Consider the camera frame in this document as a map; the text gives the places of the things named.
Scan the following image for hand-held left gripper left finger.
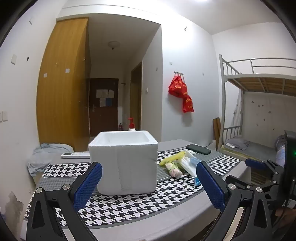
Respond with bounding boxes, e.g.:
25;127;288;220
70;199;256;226
26;161;103;241

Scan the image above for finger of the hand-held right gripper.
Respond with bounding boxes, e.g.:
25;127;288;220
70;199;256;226
225;175;281;190
245;158;285;178

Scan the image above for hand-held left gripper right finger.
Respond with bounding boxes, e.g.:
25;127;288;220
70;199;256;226
196;161;273;241

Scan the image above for blue face mask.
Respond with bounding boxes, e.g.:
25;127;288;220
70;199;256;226
177;150;210;192

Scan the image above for white foam box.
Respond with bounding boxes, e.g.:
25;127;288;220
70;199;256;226
88;130;159;195

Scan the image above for person's right hand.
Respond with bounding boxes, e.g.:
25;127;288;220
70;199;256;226
276;206;296;232

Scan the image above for grey folded blanket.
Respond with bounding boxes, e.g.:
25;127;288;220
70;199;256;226
225;137;250;150

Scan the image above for white remote control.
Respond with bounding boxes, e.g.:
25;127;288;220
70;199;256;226
61;152;90;159

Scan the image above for black smartphone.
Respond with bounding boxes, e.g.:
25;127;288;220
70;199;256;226
186;144;212;155

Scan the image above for houndstooth bed sheet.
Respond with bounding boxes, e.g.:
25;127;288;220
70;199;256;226
23;139;252;241

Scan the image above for wooden boards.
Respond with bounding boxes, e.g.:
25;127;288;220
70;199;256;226
213;118;221;151

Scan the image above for pale blue crumpled cloth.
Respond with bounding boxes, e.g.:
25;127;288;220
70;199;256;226
27;143;74;176

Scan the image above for white hanging cloth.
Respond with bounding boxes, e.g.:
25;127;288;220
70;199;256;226
232;90;243;137

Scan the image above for dark brown entrance door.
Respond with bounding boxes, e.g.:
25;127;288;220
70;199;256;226
87;78;119;137

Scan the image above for metal bunk bed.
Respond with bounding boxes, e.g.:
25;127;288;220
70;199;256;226
218;54;296;186

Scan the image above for red plastic bag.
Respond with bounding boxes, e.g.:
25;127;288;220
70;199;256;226
168;75;187;98
181;94;194;113

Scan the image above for wooden wardrobe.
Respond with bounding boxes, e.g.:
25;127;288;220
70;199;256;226
36;17;92;152

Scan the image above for wooden side door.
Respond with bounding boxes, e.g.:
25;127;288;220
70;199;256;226
130;62;142;131

